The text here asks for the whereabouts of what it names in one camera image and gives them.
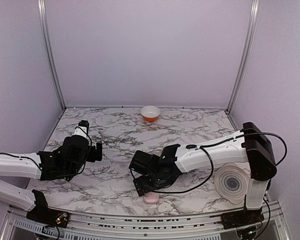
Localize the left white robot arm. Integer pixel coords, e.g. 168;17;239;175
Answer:
0;135;103;226

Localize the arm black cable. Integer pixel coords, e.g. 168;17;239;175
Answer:
0;126;93;182
129;132;288;195

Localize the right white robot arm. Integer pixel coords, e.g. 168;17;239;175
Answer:
128;122;277;229

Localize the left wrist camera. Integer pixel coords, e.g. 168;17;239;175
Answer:
73;120;90;139

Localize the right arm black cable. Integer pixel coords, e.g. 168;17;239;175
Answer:
129;132;288;195

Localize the orange white bowl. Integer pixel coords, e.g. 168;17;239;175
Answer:
140;105;161;122

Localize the pink soft glasses case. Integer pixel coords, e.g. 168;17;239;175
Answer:
143;192;160;205

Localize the aluminium frame post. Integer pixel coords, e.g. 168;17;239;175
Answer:
37;0;67;112
226;0;260;115

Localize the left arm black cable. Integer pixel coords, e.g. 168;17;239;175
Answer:
0;126;93;182

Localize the right aluminium frame post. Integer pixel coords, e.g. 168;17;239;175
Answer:
226;0;260;115

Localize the left aluminium frame post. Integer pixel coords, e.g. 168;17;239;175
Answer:
37;0;67;112

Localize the front aluminium rail base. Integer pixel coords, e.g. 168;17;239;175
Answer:
0;201;291;240

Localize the grey swirl ceramic plate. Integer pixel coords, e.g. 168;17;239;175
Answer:
214;163;250;205

